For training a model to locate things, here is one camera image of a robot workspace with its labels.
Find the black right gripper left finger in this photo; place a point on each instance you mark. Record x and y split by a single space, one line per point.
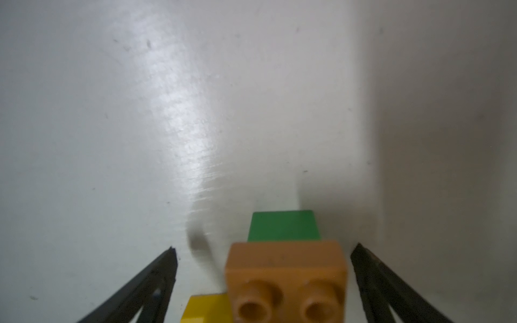
146 296

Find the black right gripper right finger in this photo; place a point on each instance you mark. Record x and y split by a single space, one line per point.
382 290

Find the green lego cube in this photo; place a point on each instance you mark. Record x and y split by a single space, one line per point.
279 226

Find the brown orange lego stack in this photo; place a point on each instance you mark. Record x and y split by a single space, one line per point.
299 281

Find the yellow lego brick right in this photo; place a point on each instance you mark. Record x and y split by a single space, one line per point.
214 308

